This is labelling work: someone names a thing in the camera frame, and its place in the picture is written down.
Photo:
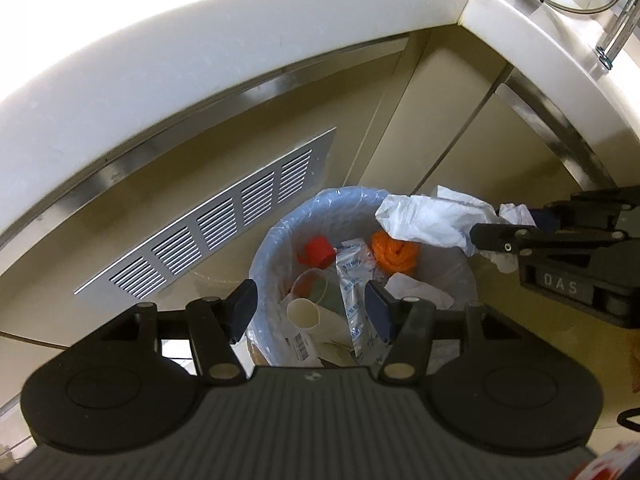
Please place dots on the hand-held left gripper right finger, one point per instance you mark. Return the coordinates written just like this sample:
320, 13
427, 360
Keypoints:
377, 310

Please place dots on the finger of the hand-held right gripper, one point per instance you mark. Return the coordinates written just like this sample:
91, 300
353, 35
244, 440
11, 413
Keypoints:
500, 237
547, 220

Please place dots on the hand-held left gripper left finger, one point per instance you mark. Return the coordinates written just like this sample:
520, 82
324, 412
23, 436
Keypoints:
244, 307

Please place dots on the blue plastic waste basket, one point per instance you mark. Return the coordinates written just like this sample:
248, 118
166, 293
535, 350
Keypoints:
280, 240

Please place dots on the white plastic bag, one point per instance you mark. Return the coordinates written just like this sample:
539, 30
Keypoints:
425, 220

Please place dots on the clear plastic wrapper packet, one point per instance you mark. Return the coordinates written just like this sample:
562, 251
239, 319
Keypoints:
352, 290

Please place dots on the crumpled white tissue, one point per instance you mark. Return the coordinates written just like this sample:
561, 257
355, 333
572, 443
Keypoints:
417, 292

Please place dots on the orange mesh net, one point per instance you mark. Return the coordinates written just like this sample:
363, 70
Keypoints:
395, 255

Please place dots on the white paper cup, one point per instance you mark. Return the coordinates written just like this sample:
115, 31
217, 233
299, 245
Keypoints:
305, 312

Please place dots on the translucent plastic cup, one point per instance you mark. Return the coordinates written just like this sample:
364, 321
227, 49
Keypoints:
320, 287

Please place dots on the red plastic cap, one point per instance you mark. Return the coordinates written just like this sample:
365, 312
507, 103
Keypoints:
315, 251

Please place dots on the silver cabinet vent grille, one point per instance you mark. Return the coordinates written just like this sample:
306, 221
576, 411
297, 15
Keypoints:
200, 225

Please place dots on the beige kitchen cabinet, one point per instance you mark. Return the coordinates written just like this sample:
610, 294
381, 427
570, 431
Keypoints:
440, 110

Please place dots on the red white cloth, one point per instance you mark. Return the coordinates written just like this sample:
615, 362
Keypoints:
615, 465

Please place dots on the metal dish rack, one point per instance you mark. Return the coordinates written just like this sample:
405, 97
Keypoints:
612, 40

